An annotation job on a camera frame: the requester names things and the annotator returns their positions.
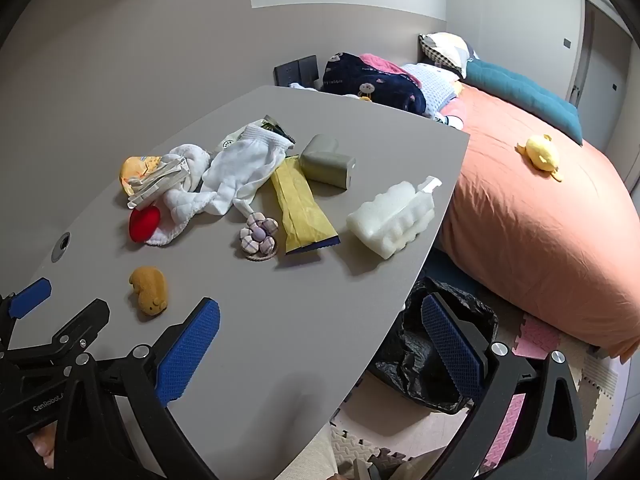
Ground plaid flower hair tie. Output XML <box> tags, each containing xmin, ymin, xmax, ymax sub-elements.
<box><xmin>239</xmin><ymin>211</ymin><xmax>280</xmax><ymax>262</ymax></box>

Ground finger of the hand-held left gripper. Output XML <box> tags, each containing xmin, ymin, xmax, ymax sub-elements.
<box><xmin>0</xmin><ymin>299</ymin><xmax>111</xmax><ymax>361</ymax></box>
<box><xmin>0</xmin><ymin>279</ymin><xmax>53</xmax><ymax>333</ymax></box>

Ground navy printed blanket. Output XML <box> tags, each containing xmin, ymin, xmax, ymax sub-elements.
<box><xmin>320</xmin><ymin>51</ymin><xmax>427</xmax><ymax>116</ymax></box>

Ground checked patchwork pillow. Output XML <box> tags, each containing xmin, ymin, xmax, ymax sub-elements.
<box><xmin>419</xmin><ymin>32</ymin><xmax>480</xmax><ymax>80</ymax></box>

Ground white pump bottle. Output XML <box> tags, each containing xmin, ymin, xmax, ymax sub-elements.
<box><xmin>346</xmin><ymin>176</ymin><xmax>443</xmax><ymax>261</ymax></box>

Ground foam puzzle floor mat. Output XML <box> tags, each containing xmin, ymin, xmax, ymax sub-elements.
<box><xmin>327</xmin><ymin>310</ymin><xmax>640</xmax><ymax>480</ymax></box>

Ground table cable grommet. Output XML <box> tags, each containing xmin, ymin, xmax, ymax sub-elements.
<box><xmin>52</xmin><ymin>231</ymin><xmax>72</xmax><ymax>262</ymax></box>

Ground light blue checked blanket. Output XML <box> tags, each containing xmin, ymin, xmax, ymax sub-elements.
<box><xmin>400</xmin><ymin>62</ymin><xmax>463</xmax><ymax>121</ymax></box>

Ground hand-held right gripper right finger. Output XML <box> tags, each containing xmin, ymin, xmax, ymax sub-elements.
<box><xmin>421</xmin><ymin>292</ymin><xmax>588</xmax><ymax>480</ymax></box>

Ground orange bed cover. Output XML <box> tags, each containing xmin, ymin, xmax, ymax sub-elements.
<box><xmin>434</xmin><ymin>80</ymin><xmax>640</xmax><ymax>362</ymax></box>

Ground white knit glove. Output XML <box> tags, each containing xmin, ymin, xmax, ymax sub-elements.
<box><xmin>201</xmin><ymin>125</ymin><xmax>296</xmax><ymax>216</ymax></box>

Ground white plastic wrapper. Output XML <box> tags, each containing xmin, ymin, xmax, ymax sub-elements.
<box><xmin>127</xmin><ymin>154</ymin><xmax>192</xmax><ymax>211</ymax></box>

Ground green snack bag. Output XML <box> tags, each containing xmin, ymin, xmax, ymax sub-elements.
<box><xmin>216</xmin><ymin>115</ymin><xmax>296</xmax><ymax>154</ymax></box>

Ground white door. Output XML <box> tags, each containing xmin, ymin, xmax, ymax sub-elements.
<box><xmin>575</xmin><ymin>0</ymin><xmax>632</xmax><ymax>111</ymax></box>

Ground white quilted cloth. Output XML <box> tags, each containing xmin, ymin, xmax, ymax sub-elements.
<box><xmin>144</xmin><ymin>143</ymin><xmax>214</xmax><ymax>247</ymax></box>

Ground yellow paper packet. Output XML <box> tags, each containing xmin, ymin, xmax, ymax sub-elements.
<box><xmin>270</xmin><ymin>155</ymin><xmax>341</xmax><ymax>256</ymax></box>

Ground teal blanket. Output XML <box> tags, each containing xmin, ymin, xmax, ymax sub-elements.
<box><xmin>462</xmin><ymin>58</ymin><xmax>584</xmax><ymax>147</ymax></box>

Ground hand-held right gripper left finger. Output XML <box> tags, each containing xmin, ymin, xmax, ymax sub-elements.
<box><xmin>65</xmin><ymin>297</ymin><xmax>221</xmax><ymax>480</ymax></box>

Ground grey-green rounded case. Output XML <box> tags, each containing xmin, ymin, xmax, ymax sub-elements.
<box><xmin>299</xmin><ymin>133</ymin><xmax>357</xmax><ymax>190</ymax></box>

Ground pink cloth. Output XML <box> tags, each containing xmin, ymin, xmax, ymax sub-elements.
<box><xmin>357</xmin><ymin>53</ymin><xmax>418</xmax><ymax>86</ymax></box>

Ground brown capybara toy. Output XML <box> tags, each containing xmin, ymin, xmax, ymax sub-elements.
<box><xmin>129</xmin><ymin>266</ymin><xmax>169</xmax><ymax>317</ymax></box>

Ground bin with black bag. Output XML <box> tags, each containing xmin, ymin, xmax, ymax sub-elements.
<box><xmin>367</xmin><ymin>276</ymin><xmax>500</xmax><ymax>416</ymax></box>

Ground red heart plush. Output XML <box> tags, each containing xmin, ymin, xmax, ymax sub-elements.
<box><xmin>129</xmin><ymin>206</ymin><xmax>162</xmax><ymax>244</ymax></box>

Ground yellow duck plush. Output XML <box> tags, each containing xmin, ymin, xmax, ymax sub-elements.
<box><xmin>516</xmin><ymin>133</ymin><xmax>563</xmax><ymax>182</ymax></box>

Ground crushed yellow paper cup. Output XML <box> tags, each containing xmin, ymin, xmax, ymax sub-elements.
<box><xmin>119</xmin><ymin>155</ymin><xmax>163</xmax><ymax>197</ymax></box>

